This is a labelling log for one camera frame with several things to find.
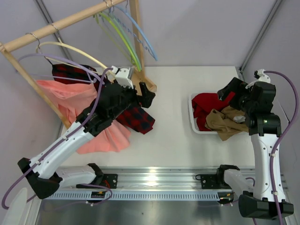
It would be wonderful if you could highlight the lime green hanger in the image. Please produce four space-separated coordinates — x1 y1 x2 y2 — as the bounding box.
93 12 142 72

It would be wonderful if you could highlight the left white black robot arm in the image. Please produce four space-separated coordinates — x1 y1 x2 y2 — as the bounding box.
18 82 155 199

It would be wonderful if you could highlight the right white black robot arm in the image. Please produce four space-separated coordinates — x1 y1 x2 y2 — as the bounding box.
217 77 294 222

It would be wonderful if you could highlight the red black plaid skirt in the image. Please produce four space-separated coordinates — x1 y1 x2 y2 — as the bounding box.
52 64 155 134

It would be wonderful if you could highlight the lilac hanger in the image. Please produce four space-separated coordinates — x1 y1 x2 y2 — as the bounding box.
18 53 105 84

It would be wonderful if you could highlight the pink pleated skirt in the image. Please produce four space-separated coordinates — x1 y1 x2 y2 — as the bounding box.
36 80 131 154

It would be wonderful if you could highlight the mint green hanger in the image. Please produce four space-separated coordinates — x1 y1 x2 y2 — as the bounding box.
109 12 142 72

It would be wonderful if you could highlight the light blue hanger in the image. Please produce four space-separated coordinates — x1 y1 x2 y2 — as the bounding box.
114 0 158 61

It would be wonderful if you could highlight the cream yellow hanger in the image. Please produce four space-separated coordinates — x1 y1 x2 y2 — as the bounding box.
36 41 108 69

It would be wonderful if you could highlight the tan garment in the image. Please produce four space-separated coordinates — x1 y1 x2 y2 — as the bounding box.
205 106 248 141

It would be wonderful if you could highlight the white plastic basket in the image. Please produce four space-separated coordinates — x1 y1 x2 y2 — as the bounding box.
188 92 250 135

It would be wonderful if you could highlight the wooden clothes rack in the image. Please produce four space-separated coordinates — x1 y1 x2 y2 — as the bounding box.
0 0 157 128

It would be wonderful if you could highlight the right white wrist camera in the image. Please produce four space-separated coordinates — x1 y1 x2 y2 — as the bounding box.
254 69 270 83

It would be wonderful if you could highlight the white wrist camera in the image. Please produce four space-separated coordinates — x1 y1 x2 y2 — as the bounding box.
254 69 270 83
112 66 134 89

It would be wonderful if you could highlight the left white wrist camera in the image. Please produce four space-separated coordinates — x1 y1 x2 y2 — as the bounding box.
112 66 134 89

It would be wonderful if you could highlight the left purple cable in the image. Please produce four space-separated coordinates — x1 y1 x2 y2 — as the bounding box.
0 67 114 210

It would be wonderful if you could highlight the purple cable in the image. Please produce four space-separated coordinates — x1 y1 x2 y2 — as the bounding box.
252 70 300 225
0 67 114 210

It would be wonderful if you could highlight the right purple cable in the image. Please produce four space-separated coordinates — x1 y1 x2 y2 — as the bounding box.
252 70 300 225

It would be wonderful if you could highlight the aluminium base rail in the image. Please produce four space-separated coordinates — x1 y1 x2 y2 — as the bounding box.
35 166 288 191

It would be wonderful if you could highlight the white slotted cable duct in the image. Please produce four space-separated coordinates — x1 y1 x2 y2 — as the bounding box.
47 190 233 201

